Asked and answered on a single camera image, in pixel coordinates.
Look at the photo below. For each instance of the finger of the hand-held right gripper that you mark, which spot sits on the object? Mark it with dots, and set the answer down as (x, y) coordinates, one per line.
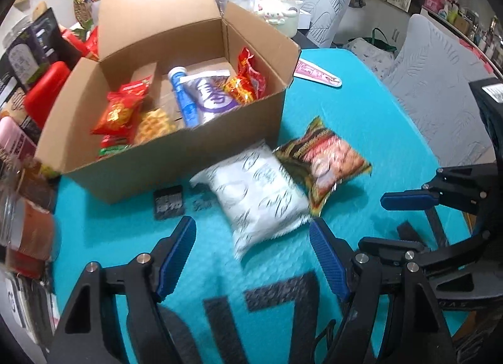
(393, 246)
(404, 199)

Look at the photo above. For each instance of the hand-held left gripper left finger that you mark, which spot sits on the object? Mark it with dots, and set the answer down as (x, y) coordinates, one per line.
(177, 258)

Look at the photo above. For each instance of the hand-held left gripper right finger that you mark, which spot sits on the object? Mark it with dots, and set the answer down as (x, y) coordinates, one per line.
(328, 261)

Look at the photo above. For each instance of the brown patterned snack packet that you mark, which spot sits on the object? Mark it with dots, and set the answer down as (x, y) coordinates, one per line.
(326, 159)

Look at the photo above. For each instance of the cardboard box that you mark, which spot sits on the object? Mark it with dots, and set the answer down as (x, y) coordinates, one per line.
(177, 163)

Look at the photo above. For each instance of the white printed snack packet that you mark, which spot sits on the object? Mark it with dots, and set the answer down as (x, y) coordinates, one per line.
(255, 195)

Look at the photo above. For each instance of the clear waffle packet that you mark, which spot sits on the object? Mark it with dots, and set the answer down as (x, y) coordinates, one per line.
(155, 126)

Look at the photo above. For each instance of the blue tablet tube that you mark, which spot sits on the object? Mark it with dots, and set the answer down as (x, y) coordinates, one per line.
(184, 100)

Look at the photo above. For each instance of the purple white snack packet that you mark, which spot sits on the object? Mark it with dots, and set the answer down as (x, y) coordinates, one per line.
(214, 98)

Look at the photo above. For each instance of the long red snack packet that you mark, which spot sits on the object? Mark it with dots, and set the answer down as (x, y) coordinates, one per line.
(135, 86)

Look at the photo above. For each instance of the grey quilted chair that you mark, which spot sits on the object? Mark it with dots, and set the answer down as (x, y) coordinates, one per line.
(326, 6)
(436, 84)

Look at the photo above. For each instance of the group of small bottles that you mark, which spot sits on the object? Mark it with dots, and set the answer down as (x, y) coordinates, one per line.
(459, 18)

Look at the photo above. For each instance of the patterned fabric bag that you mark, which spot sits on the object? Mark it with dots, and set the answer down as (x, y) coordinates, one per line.
(369, 53)

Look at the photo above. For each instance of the wide jar red contents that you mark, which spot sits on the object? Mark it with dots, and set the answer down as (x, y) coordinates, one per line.
(31, 230)

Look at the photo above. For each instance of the pink flat packet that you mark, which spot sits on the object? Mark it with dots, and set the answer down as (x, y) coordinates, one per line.
(316, 73)

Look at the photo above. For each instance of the pink container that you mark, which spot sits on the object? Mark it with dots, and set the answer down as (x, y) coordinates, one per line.
(15, 138)

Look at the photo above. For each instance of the red bottle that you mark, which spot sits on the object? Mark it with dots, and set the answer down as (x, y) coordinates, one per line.
(47, 92)

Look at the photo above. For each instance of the white cartoon water bottle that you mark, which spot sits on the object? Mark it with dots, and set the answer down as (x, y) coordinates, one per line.
(281, 6)

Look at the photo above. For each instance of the red plastic bag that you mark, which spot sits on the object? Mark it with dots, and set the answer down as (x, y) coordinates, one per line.
(80, 43)

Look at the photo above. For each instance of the dark label jar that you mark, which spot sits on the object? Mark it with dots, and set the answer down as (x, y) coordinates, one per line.
(23, 61)

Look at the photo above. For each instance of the white cup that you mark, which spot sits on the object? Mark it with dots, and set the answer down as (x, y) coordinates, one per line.
(237, 0)

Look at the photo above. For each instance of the black paper bag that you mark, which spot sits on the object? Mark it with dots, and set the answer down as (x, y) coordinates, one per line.
(45, 29)

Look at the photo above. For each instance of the brown paper packet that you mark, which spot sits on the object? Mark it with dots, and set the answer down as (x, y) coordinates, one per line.
(40, 11)

